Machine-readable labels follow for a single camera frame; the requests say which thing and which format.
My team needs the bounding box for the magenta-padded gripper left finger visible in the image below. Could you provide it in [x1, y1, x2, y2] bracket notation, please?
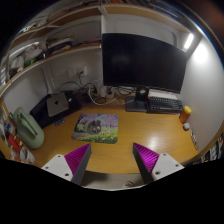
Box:
[41, 143, 93, 186]

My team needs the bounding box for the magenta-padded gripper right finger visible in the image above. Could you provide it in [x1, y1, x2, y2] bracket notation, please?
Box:
[131, 142, 185, 185]

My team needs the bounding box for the flower print mouse pad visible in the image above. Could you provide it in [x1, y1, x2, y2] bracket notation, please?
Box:
[71, 113, 120, 145]

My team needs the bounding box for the grey pen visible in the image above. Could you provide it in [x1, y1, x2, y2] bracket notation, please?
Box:
[189, 129, 199, 151]

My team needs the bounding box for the green watering can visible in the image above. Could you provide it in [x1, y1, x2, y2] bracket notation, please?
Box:
[12, 106, 45, 150]

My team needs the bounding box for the orange jar with yellow lid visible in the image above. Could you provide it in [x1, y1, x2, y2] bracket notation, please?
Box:
[178, 105, 193, 125]

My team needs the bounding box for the black box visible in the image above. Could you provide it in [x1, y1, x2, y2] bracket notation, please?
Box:
[29, 90, 83, 129]

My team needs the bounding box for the wooden bookshelf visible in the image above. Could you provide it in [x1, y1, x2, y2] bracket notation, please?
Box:
[186, 129, 224, 166]

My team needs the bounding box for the black keyboard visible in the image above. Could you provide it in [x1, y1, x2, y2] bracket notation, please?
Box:
[146, 95, 184, 114]

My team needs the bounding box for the silver mini computer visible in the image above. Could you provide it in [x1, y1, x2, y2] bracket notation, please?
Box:
[46, 92, 70, 118]

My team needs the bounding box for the white power strip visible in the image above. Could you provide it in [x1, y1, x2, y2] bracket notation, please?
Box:
[96, 85, 116, 99]

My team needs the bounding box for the black computer monitor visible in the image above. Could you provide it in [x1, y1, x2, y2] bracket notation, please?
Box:
[101, 32, 188, 113]

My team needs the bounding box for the white light bar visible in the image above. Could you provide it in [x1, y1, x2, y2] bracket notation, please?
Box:
[183, 32, 195, 51]

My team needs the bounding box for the white cable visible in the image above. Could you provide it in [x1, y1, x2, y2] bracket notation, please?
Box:
[87, 88, 119, 106]

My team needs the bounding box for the black cable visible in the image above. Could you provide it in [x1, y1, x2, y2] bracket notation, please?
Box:
[58, 79, 101, 104]

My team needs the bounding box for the white wall socket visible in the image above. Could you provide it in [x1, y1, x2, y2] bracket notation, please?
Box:
[68, 66, 88, 78]

